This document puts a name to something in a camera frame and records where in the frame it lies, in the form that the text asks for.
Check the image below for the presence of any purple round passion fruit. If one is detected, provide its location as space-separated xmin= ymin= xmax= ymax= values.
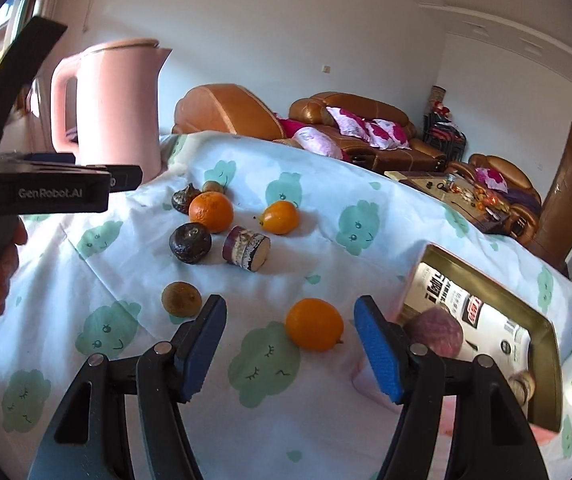
xmin=403 ymin=307 xmax=464 ymax=358

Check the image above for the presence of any cut purple sugarcane chunk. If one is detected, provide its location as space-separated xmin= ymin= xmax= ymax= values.
xmin=507 ymin=370 xmax=536 ymax=408

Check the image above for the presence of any orange kumquat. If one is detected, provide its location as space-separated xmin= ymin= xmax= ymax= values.
xmin=285 ymin=298 xmax=344 ymax=352
xmin=259 ymin=200 xmax=300 ymax=235

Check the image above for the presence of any dark round mangosteen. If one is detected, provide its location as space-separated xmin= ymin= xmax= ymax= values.
xmin=169 ymin=222 xmax=212 ymax=264

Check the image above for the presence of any cut sugarcane piece patterned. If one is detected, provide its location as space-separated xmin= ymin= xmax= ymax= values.
xmin=222 ymin=226 xmax=271 ymax=272

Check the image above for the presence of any person's left hand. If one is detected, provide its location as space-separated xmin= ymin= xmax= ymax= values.
xmin=0 ymin=218 xmax=28 ymax=316

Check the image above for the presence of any small brown kiwi fruit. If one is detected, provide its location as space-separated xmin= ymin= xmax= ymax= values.
xmin=161 ymin=282 xmax=202 ymax=318

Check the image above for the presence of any pink metal tin box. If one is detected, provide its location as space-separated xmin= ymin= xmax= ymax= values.
xmin=372 ymin=237 xmax=567 ymax=445

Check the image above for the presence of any newspaper lining in tin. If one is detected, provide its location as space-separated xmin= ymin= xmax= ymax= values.
xmin=400 ymin=262 xmax=531 ymax=377

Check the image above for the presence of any pink electric kettle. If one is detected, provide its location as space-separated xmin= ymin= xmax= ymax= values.
xmin=51 ymin=38 xmax=171 ymax=183

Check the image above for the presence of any large orange tangerine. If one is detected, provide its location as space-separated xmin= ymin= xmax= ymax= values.
xmin=188 ymin=192 xmax=234 ymax=233

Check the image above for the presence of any dark dried mangosteen far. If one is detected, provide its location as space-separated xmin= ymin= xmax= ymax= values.
xmin=171 ymin=183 xmax=201 ymax=214

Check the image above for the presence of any wooden coffee table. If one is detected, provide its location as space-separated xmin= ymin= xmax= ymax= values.
xmin=385 ymin=171 xmax=510 ymax=234

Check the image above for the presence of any white cloud print tablecloth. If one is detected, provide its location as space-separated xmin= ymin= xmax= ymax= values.
xmin=0 ymin=132 xmax=572 ymax=479

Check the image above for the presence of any small brown fruit far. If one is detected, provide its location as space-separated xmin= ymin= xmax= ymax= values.
xmin=201 ymin=180 xmax=225 ymax=194

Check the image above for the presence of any brown leather armchair far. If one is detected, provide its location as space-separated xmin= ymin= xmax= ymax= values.
xmin=446 ymin=154 xmax=542 ymax=246

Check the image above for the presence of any brown leather armchair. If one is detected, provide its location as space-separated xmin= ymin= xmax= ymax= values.
xmin=172 ymin=84 xmax=285 ymax=141
xmin=446 ymin=154 xmax=542 ymax=246

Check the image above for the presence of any pink pillow on far armchair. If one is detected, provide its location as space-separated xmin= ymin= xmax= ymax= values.
xmin=475 ymin=167 xmax=508 ymax=193

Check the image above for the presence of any pink floral pillow right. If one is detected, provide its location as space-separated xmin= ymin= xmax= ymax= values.
xmin=365 ymin=118 xmax=411 ymax=151

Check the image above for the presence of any pink floral pillow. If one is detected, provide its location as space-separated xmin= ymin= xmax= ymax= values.
xmin=365 ymin=118 xmax=411 ymax=151
xmin=326 ymin=106 xmax=370 ymax=142

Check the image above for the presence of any brown leather armchair near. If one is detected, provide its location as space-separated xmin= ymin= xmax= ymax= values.
xmin=172 ymin=84 xmax=285 ymax=141

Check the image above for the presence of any black chair with clothes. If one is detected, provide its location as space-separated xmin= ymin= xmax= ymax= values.
xmin=422 ymin=101 xmax=467 ymax=162

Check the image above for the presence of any pink floral pillow left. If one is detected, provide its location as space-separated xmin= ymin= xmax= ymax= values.
xmin=326 ymin=106 xmax=370 ymax=142

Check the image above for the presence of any light pink cushion near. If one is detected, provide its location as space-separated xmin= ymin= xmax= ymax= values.
xmin=292 ymin=127 xmax=344 ymax=160

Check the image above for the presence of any brown wooden door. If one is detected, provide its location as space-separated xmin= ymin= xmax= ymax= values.
xmin=527 ymin=124 xmax=572 ymax=270

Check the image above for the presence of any brown leather three-seat sofa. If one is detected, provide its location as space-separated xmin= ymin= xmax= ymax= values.
xmin=288 ymin=92 xmax=446 ymax=174

